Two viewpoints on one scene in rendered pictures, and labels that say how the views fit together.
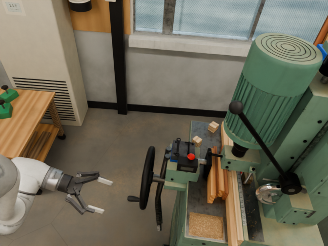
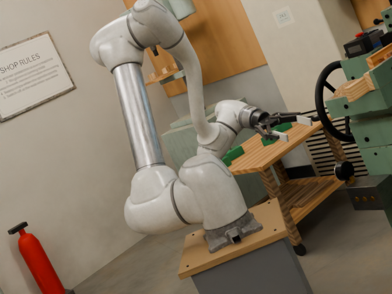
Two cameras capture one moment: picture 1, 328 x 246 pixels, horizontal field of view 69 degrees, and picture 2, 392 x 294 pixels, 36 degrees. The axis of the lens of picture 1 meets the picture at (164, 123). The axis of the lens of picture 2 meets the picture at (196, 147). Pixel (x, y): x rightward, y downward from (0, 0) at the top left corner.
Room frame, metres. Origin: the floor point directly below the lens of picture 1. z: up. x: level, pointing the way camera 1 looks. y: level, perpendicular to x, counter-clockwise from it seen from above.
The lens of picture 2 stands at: (-1.03, -1.34, 1.24)
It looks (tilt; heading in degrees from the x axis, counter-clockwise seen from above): 10 degrees down; 55
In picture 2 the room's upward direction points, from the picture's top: 25 degrees counter-clockwise
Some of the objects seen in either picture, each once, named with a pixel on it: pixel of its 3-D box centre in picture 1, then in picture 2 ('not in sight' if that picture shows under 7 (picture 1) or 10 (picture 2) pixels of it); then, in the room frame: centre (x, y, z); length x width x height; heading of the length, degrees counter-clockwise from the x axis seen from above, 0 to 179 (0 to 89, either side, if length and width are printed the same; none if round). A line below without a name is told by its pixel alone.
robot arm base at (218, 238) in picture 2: not in sight; (230, 227); (0.01, 0.17, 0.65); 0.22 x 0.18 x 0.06; 57
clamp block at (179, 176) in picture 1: (182, 164); (372, 62); (0.62, -0.10, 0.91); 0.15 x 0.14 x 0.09; 177
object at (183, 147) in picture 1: (184, 154); (362, 42); (0.62, -0.10, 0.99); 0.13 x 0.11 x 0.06; 177
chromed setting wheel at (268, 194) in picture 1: (273, 194); not in sight; (0.46, -0.42, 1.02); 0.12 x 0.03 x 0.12; 87
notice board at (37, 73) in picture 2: not in sight; (25, 74); (0.74, 2.72, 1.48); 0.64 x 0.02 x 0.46; 3
